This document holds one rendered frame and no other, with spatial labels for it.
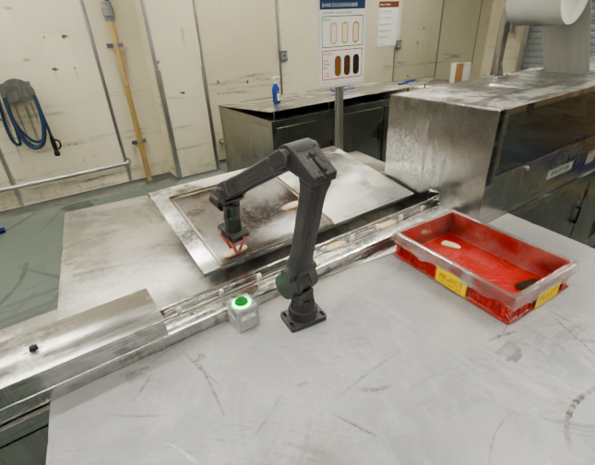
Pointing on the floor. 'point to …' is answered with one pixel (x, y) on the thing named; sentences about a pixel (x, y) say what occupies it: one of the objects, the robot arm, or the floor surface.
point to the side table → (365, 380)
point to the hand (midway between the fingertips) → (234, 249)
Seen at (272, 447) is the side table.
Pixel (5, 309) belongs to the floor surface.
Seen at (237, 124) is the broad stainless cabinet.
